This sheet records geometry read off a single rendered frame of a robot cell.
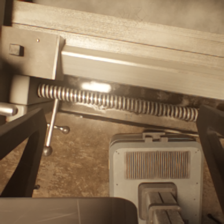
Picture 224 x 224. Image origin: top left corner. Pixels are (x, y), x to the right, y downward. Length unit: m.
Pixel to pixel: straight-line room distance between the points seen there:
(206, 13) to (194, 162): 0.79
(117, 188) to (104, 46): 0.87
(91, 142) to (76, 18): 0.99
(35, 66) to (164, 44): 0.30
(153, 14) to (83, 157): 1.03
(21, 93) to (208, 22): 0.55
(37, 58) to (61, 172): 1.10
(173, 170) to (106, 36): 0.88
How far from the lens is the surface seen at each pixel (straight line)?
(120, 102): 0.59
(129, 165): 1.15
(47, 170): 1.51
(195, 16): 0.68
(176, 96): 0.97
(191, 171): 1.23
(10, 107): 0.36
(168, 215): 1.04
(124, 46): 0.51
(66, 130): 0.80
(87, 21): 0.52
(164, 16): 0.66
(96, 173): 1.45
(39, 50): 0.49
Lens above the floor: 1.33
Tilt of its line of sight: 83 degrees down
